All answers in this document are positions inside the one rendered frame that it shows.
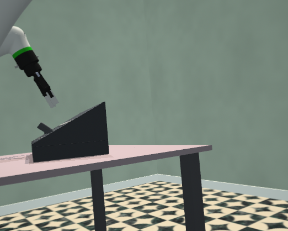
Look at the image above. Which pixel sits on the dark grey switch console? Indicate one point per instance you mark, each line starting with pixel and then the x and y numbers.
pixel 83 135

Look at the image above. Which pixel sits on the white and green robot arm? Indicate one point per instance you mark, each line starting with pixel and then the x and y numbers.
pixel 12 39

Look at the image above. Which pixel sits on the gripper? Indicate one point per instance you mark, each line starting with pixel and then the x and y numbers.
pixel 34 70

